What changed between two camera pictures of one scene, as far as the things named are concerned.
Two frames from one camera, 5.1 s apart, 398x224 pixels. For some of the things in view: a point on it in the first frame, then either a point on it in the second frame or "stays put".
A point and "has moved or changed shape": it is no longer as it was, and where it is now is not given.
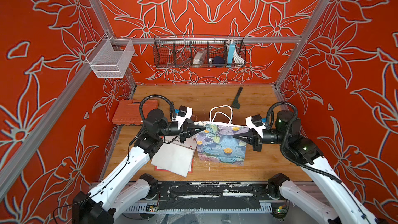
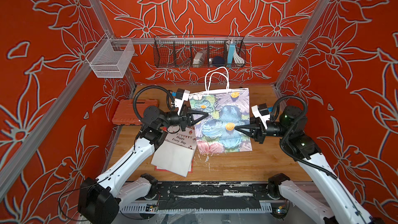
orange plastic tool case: x=128 y=111 stays put
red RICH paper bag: x=156 y=169 stays put
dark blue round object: x=218 y=61 stays put
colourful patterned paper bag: x=216 y=142 has moved or changed shape
